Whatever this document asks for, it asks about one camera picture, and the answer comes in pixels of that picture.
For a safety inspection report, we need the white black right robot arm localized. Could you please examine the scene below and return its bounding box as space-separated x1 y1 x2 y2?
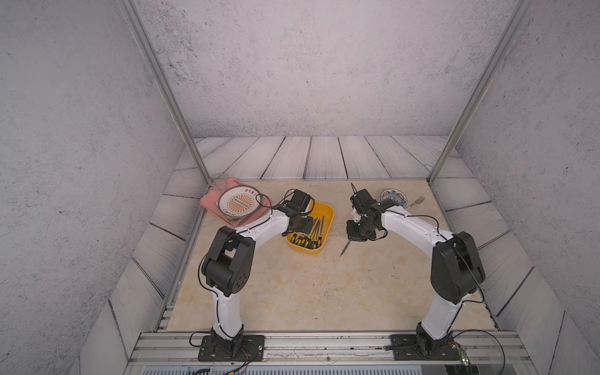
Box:
346 190 486 344

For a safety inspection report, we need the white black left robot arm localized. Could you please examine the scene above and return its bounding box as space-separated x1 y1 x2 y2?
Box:
198 210 314 341

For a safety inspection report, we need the yellow plastic storage box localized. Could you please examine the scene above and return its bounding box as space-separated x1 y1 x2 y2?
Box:
286 202 334 255

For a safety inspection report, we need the blue yellow patterned bowl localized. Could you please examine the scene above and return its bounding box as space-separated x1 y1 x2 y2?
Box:
380 188 408 208

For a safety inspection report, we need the pink square tray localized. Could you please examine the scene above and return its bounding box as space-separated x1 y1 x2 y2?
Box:
199 178 270 228

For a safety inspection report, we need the white round printed plate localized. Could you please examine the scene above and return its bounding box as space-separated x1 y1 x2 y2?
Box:
217 185 260 218

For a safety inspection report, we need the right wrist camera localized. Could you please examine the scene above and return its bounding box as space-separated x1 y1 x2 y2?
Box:
350 189 377 217

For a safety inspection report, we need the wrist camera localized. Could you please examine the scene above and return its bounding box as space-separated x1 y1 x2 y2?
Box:
285 189 314 216
350 189 377 217

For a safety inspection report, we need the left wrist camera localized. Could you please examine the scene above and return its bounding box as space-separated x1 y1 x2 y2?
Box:
285 189 314 216

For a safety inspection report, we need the fork with white handle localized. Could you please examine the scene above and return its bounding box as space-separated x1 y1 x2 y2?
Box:
406 196 425 209

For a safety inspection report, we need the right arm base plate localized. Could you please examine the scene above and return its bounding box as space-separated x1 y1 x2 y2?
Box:
384 329 462 361

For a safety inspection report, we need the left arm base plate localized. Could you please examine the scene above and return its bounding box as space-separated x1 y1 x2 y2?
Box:
198 329 266 363

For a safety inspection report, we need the aluminium front rail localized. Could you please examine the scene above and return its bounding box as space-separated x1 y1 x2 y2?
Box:
125 330 537 374

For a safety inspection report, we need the right aluminium frame post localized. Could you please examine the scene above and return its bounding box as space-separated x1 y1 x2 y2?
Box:
427 0 536 188

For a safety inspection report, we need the aluminium frame post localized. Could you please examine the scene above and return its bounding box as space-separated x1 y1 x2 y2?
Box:
117 0 212 184
427 0 536 188

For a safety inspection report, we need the left aluminium frame post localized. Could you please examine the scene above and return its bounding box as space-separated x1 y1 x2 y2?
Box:
117 0 212 184

